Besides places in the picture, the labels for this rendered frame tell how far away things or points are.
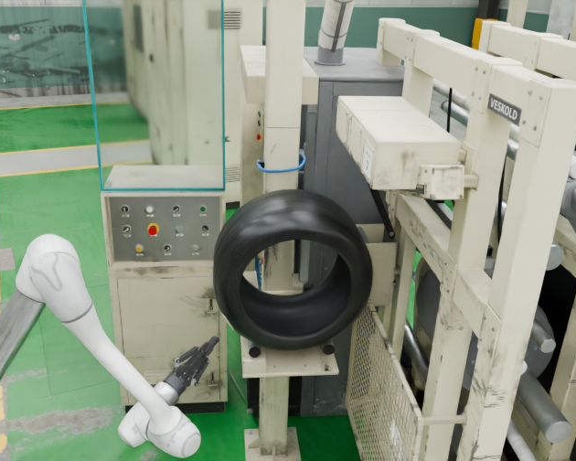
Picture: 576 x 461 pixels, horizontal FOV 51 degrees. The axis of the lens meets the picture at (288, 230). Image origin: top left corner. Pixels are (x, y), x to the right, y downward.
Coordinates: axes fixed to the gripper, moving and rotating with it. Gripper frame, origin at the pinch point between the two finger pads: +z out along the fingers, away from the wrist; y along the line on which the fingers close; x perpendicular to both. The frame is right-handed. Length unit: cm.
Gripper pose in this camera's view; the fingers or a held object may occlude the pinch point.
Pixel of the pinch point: (210, 345)
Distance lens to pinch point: 215.6
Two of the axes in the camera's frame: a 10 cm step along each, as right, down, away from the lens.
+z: 5.8, -6.2, 5.3
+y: 4.7, 7.8, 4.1
